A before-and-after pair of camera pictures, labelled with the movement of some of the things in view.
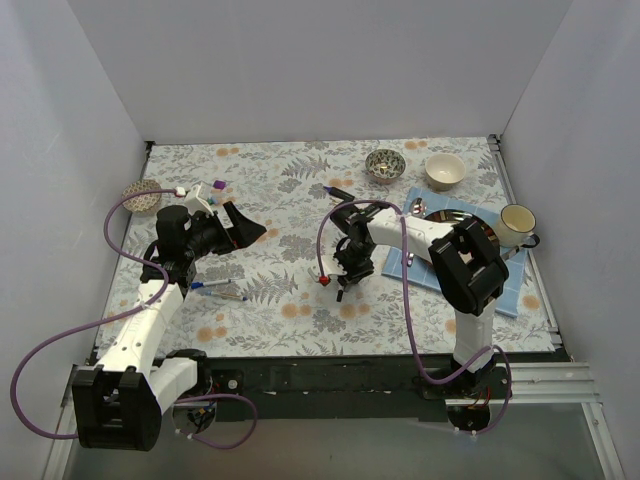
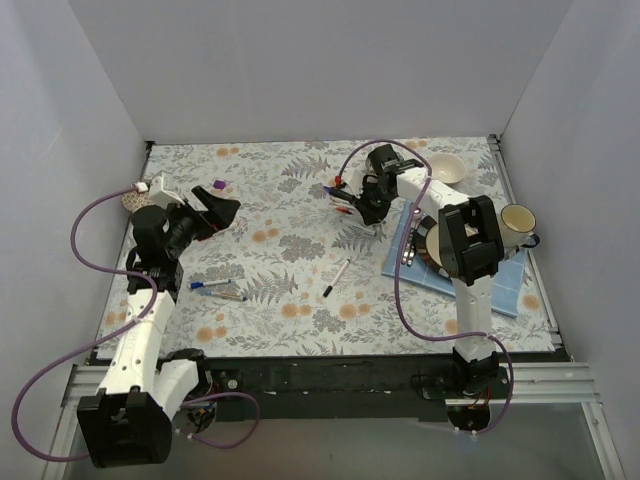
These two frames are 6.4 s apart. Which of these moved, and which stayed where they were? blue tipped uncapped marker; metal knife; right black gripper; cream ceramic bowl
Moved: right black gripper
Stayed: cream ceramic bowl; metal knife; blue tipped uncapped marker
